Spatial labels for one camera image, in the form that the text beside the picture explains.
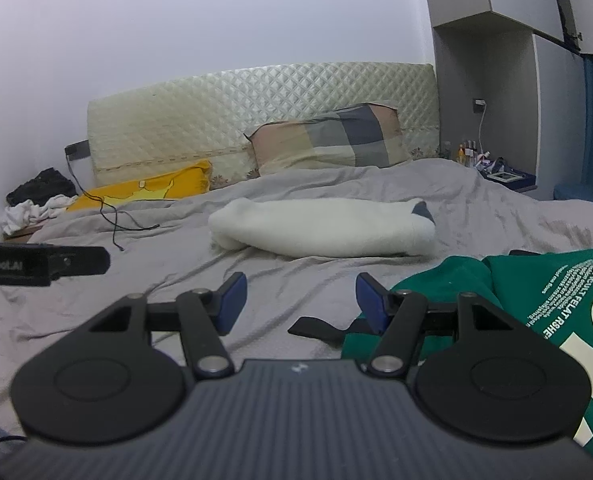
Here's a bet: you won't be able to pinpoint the white blue striped sweater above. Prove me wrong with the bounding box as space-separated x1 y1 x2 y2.
208 198 437 258

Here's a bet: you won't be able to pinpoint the white clothes pile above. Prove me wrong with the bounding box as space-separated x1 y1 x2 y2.
0 194 78 236

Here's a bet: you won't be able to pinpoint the black clothes pile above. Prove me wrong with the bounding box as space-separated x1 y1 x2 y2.
6 168 77 207

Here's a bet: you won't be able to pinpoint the grey bed duvet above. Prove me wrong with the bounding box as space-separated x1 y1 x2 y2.
0 159 593 434

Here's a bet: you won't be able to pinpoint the yellow pillow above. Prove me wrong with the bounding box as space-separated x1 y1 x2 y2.
88 159 212 207

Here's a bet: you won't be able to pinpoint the green garment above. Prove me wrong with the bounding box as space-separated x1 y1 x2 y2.
342 249 593 458

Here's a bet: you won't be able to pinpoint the small items on bedside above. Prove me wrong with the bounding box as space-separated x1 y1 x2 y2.
438 141 537 193

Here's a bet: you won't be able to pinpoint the plaid beige grey pillow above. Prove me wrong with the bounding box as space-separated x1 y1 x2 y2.
246 103 411 176

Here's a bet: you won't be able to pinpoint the cream quilted headboard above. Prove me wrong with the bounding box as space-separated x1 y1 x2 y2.
87 62 440 188

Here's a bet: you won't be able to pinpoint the grey wardrobe cabinet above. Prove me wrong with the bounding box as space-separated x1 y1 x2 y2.
427 0 593 200

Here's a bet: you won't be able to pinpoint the black strap on bed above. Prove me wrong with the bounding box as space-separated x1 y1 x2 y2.
286 314 373 351

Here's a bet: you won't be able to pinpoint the black charging cable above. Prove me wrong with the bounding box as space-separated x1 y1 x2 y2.
65 155 178 252

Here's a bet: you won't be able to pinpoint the black wall socket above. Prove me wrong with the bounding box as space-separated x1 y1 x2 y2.
64 140 90 162

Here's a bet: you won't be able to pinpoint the white charger with cable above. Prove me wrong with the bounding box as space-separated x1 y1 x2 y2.
473 98 487 155

